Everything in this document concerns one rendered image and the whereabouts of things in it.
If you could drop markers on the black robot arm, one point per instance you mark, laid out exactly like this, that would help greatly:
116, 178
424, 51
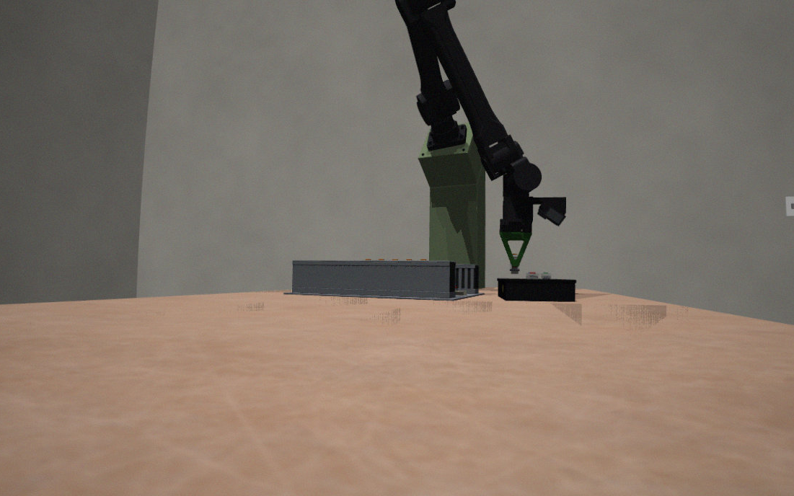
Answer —
433, 37

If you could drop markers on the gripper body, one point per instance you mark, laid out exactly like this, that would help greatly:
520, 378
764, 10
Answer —
509, 211

